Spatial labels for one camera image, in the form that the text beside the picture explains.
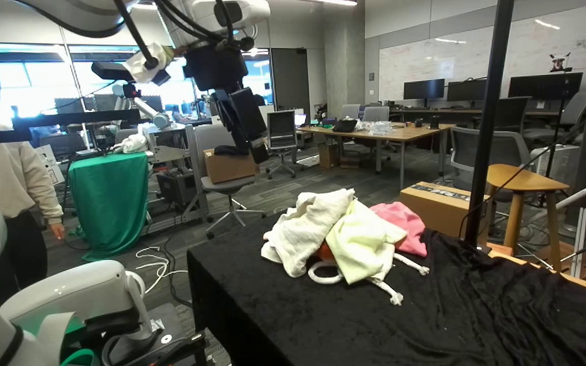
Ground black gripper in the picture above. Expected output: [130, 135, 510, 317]
[207, 85, 273, 167]

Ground white towel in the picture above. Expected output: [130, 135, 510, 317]
[259, 188, 358, 281]

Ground pink shirt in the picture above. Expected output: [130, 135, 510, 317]
[370, 199, 429, 259]

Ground grey mesh office chair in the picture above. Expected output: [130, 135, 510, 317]
[262, 108, 303, 181]

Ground small plain cardboard box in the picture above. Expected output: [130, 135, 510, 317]
[201, 148, 260, 188]

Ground grey swivel chair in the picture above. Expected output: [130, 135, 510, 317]
[186, 122, 269, 240]

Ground dark grey door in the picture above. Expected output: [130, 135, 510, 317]
[269, 48, 311, 115]

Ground wooden conference table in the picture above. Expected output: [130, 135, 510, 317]
[299, 122, 460, 192]

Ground green fabric cart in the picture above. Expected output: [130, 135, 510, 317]
[67, 151, 155, 261]

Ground black computer monitor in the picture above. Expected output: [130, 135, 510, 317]
[403, 78, 448, 104]
[506, 72, 584, 104]
[446, 78, 491, 105]

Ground cardboard box black tape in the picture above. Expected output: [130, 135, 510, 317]
[399, 180, 493, 243]

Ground black vertical pole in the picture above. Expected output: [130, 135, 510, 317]
[464, 0, 514, 249]

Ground person in beige sweater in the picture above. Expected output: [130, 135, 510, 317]
[0, 85, 70, 308]

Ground wooden stool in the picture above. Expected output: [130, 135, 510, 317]
[484, 161, 571, 267]

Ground tan wrist camera mount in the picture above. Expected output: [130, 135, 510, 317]
[89, 41, 178, 88]

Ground white power cable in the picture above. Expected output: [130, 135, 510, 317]
[130, 245, 189, 295]

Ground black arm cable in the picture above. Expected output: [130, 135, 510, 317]
[0, 0, 240, 172]

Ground black camera mount frame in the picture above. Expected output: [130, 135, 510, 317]
[0, 59, 172, 148]

